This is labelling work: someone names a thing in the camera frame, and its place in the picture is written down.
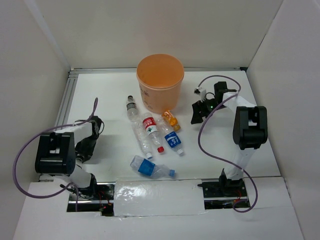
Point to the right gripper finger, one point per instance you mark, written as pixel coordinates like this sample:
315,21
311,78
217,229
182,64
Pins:
205,112
196,113

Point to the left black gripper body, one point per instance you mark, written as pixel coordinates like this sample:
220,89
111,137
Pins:
85,147

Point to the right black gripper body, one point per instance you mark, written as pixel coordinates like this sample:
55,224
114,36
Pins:
212,104

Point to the small orange bottle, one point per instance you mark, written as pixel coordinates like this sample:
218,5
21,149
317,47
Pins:
172,120

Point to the blue label white cap bottle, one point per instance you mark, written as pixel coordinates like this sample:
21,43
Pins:
170,135

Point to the crushed blue label bottle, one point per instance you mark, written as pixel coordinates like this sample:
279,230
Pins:
147,168

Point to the black cap clear bottle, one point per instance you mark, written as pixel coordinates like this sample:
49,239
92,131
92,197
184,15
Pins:
132,111

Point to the clear unlabelled bottle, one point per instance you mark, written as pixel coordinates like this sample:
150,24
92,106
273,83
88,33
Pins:
142,139

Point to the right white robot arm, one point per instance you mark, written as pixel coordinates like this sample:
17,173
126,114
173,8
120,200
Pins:
250,130

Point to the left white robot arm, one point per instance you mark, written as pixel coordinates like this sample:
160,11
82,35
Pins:
61,154

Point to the orange plastic bin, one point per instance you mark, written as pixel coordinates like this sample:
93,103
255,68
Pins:
160,78

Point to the red label clear bottle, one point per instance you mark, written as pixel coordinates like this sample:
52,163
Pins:
152,131

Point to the white tape sheet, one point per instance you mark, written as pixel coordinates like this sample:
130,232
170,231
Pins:
158,198

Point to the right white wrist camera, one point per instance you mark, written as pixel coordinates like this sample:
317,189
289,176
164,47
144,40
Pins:
201,92

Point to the aluminium frame rail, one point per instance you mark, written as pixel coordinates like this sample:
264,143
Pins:
71,82

